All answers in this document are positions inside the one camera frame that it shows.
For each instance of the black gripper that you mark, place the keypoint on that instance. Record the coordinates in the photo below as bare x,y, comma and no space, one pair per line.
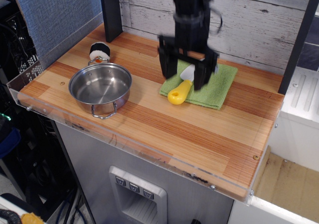
189,44

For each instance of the yellow handle toy knife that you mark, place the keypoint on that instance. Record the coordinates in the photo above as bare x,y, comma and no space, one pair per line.
179,94

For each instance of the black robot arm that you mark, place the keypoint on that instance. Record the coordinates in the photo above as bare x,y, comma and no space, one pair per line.
191,8

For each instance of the green towel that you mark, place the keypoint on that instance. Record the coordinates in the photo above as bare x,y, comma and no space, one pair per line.
212,94

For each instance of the toy sushi roll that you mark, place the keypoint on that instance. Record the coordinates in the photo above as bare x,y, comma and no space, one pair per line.
99,50

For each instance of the blue fabric panel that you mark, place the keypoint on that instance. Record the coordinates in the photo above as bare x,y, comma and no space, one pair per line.
57,25

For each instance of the toy fridge dispenser panel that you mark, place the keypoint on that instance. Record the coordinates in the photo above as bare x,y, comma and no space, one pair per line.
138,200

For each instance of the white toy sink unit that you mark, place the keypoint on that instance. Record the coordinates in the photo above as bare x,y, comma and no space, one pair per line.
287,185

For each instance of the clear acrylic edge guard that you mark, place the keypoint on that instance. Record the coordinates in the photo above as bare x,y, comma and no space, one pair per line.
221,149

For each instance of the yellow object bottom left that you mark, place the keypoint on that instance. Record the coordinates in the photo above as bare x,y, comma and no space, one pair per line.
31,218

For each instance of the steel pot with handles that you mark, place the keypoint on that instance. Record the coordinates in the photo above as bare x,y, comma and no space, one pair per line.
101,88

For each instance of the dark left post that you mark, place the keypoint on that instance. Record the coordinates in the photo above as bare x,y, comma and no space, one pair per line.
112,19

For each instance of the dark post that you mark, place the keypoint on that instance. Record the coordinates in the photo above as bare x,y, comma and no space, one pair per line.
298,46
112,19

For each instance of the dark right post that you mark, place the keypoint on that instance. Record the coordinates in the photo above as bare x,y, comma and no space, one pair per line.
298,46

